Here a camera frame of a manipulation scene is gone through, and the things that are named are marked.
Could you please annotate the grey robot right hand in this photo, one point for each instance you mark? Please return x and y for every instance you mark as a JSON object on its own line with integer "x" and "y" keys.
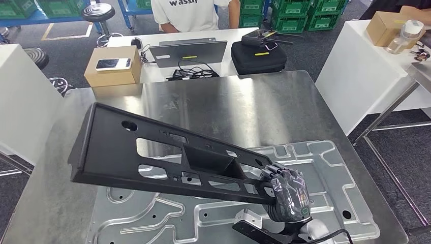
{"x": 289, "y": 195}

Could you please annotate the black plastic panel part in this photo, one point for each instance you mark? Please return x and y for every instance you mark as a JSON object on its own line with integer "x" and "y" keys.
{"x": 107, "y": 151}

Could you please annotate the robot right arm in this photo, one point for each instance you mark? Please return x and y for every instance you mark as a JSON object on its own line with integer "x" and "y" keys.
{"x": 313, "y": 232}

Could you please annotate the steel workbench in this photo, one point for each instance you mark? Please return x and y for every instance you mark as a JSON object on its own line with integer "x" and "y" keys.
{"x": 235, "y": 101}

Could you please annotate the clear plastic film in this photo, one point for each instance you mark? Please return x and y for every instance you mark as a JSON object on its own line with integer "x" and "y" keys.
{"x": 293, "y": 188}

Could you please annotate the stamped sheet metal panel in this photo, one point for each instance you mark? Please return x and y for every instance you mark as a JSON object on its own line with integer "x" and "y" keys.
{"x": 336, "y": 188}

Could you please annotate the black zip case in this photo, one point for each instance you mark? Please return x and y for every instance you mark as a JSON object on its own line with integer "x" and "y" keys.
{"x": 259, "y": 62}

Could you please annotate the white cabinet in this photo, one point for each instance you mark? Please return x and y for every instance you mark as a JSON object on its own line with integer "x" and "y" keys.
{"x": 353, "y": 74}
{"x": 23, "y": 101}

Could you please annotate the black remote controller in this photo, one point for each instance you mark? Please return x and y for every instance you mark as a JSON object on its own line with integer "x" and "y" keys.
{"x": 256, "y": 39}

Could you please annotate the black board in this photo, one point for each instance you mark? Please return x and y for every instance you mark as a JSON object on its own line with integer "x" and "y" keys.
{"x": 202, "y": 50}

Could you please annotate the green plastic crate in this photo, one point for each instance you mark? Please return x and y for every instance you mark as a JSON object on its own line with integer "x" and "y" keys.
{"x": 251, "y": 21}
{"x": 328, "y": 6}
{"x": 144, "y": 3}
{"x": 252, "y": 6}
{"x": 62, "y": 7}
{"x": 291, "y": 6}
{"x": 15, "y": 8}
{"x": 289, "y": 23}
{"x": 321, "y": 22}

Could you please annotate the white desk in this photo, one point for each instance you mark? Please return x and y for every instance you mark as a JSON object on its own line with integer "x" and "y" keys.
{"x": 229, "y": 33}

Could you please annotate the steel table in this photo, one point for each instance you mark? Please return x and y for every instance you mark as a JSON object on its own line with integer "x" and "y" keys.
{"x": 15, "y": 165}
{"x": 421, "y": 74}

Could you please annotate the cardboard box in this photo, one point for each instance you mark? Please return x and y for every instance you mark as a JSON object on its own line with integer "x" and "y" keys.
{"x": 111, "y": 79}
{"x": 380, "y": 28}

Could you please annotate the clear plastic cup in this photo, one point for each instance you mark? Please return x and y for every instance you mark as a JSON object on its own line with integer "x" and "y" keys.
{"x": 402, "y": 38}

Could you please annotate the bunch of keys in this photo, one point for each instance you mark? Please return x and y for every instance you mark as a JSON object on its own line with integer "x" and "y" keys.
{"x": 421, "y": 54}

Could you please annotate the person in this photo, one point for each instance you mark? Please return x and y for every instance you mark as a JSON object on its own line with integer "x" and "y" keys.
{"x": 380, "y": 6}
{"x": 188, "y": 17}

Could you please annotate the black computer mouse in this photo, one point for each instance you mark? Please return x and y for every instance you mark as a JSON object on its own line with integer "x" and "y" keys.
{"x": 136, "y": 43}

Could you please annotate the black flat device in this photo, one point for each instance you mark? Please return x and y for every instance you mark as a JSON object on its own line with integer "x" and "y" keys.
{"x": 112, "y": 64}

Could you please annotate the black round stool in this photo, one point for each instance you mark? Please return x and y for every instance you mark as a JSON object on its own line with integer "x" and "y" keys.
{"x": 37, "y": 57}
{"x": 98, "y": 11}

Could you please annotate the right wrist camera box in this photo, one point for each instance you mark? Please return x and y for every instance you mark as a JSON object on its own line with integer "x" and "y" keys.
{"x": 249, "y": 218}

